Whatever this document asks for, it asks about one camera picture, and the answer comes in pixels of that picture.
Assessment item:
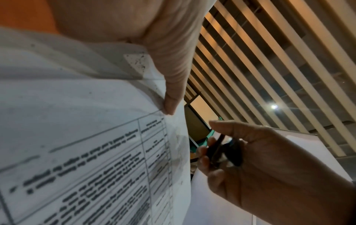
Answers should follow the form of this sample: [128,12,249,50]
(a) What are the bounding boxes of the person's left hand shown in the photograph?
[48,0,218,116]

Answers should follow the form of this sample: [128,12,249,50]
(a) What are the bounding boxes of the person's right hand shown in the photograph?
[196,119,356,225]

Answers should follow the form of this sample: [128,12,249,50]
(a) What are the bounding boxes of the black handled scissors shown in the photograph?
[206,133,246,168]

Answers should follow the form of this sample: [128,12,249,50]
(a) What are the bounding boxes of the printed white paper sheet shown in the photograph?
[0,26,192,225]

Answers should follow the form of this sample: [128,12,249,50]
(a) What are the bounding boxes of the green object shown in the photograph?
[196,116,224,148]

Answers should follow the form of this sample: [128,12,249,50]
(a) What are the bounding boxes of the dark framed window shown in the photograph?
[184,94,220,143]

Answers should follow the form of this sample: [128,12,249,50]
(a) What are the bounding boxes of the row of beige ceiling slats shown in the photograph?
[184,0,356,158]

